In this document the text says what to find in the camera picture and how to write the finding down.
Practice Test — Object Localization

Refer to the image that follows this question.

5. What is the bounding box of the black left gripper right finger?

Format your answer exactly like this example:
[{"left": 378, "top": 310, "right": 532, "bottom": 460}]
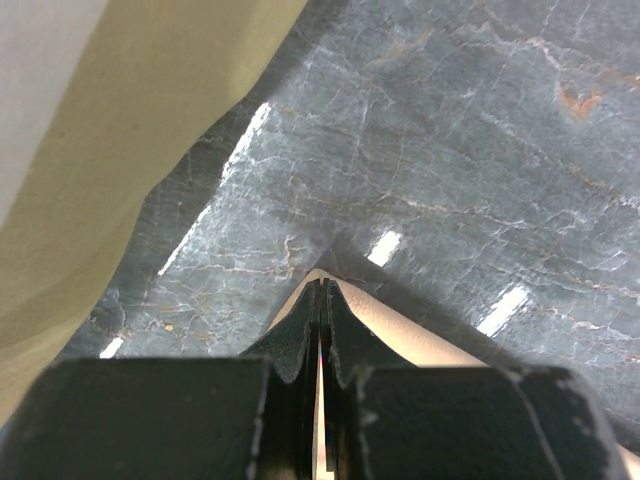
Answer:
[{"left": 320, "top": 280, "right": 630, "bottom": 479}]

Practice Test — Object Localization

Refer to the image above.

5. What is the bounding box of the beige t shirt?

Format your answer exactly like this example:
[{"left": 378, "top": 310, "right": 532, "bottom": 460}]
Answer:
[{"left": 263, "top": 268, "right": 640, "bottom": 480}]

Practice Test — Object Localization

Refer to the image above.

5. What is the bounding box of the blue yellow striped pillow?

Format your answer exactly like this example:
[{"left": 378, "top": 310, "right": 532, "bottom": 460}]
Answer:
[{"left": 1, "top": 1, "right": 304, "bottom": 419}]

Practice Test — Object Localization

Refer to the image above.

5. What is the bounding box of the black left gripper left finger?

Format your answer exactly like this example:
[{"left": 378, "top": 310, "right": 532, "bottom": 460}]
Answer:
[{"left": 1, "top": 281, "right": 319, "bottom": 479}]

